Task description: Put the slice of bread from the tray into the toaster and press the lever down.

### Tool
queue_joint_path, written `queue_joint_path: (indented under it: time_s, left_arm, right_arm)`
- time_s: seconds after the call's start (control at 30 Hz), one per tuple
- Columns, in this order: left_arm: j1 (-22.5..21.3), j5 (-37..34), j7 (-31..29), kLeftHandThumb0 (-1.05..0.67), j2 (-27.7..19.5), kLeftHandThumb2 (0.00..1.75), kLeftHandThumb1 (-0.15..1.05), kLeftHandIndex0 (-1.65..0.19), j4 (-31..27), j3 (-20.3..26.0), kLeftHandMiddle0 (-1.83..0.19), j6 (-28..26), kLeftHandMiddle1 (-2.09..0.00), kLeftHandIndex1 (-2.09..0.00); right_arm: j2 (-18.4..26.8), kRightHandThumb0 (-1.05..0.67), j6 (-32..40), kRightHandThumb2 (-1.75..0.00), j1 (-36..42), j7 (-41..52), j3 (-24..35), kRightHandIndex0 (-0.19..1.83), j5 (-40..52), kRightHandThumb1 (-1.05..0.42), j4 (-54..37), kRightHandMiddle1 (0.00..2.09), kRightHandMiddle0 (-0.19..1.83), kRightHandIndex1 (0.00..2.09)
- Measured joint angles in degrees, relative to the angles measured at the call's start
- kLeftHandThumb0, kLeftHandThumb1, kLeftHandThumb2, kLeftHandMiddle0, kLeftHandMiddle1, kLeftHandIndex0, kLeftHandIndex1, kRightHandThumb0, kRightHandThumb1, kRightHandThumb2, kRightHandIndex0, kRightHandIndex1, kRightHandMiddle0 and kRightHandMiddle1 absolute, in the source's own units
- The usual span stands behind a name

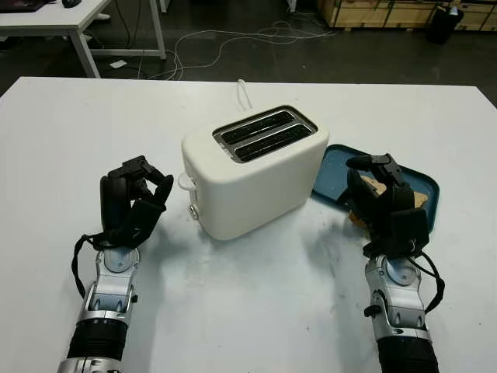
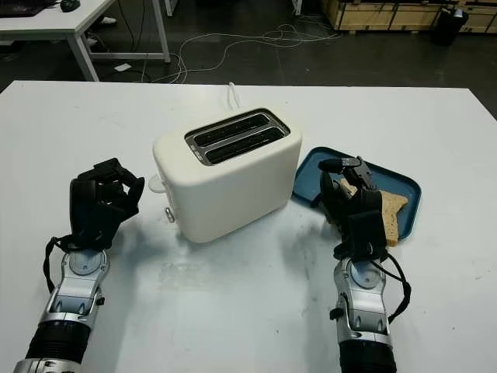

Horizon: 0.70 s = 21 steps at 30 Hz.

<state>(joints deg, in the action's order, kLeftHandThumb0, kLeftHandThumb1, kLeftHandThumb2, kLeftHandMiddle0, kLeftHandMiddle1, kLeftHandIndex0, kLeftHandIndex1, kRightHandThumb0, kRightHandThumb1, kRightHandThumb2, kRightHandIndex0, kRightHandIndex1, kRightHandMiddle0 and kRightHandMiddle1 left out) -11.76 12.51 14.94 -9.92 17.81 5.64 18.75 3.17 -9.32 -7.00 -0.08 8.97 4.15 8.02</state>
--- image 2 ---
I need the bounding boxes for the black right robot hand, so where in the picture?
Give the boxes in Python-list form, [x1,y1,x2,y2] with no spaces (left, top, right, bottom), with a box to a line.
[317,155,388,256]

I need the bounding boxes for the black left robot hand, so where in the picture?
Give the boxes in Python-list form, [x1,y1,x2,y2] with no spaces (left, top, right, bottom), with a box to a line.
[68,157,145,249]

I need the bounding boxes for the slice of brown bread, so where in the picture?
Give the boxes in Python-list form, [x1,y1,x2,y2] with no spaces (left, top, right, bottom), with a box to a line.
[339,178,409,247]

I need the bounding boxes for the blue plastic tray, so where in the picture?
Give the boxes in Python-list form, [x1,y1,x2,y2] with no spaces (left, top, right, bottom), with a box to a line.
[290,146,423,240]

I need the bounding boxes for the white toaster lever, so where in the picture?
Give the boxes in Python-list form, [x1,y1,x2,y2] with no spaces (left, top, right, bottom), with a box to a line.
[148,174,168,193]

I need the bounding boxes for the cream white two-slot toaster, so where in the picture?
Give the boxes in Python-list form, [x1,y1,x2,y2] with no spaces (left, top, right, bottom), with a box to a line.
[151,106,304,245]

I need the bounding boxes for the wooden crate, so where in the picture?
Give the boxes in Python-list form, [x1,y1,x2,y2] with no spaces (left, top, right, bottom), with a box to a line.
[320,0,497,35]

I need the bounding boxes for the white office desk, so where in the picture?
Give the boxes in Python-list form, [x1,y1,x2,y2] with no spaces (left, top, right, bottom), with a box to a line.
[0,0,172,82]

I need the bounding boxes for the black trash bin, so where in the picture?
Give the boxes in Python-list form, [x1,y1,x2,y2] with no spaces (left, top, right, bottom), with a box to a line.
[436,7,470,47]

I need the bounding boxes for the black desk mat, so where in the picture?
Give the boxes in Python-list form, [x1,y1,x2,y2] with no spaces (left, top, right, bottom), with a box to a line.
[0,0,44,17]

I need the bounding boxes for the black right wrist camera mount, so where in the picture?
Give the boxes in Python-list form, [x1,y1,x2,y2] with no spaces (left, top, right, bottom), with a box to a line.
[347,211,385,252]

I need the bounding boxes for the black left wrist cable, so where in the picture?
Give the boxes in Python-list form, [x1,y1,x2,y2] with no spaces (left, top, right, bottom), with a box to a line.
[43,235,75,292]

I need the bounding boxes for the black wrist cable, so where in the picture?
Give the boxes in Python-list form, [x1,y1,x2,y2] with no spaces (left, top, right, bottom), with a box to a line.
[379,254,412,323]
[43,235,75,292]

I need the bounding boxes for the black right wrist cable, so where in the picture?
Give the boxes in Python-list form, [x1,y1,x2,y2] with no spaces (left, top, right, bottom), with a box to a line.
[379,254,412,323]

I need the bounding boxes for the white toaster power cord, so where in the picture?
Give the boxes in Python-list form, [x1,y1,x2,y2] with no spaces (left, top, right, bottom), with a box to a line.
[226,81,242,112]

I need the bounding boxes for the white cable on floor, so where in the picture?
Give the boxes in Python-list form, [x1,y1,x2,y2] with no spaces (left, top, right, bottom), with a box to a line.
[139,22,342,85]

